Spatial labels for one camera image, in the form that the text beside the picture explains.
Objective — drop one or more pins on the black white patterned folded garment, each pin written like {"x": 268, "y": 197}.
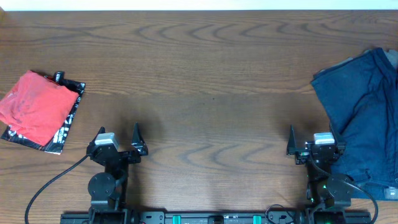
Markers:
{"x": 57, "y": 142}

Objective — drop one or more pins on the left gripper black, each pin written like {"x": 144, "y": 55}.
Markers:
{"x": 139, "y": 147}

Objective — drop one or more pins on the pile of navy garments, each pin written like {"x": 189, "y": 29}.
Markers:
{"x": 359, "y": 96}

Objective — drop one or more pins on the red folded t-shirt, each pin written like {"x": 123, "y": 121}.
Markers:
{"x": 36, "y": 107}

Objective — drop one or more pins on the black mounting rail base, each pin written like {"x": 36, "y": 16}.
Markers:
{"x": 271, "y": 216}

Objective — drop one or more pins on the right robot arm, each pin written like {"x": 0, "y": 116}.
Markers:
{"x": 328, "y": 193}

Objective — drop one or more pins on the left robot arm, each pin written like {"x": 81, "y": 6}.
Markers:
{"x": 108, "y": 189}

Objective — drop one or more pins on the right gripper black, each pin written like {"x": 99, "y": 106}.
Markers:
{"x": 301, "y": 155}

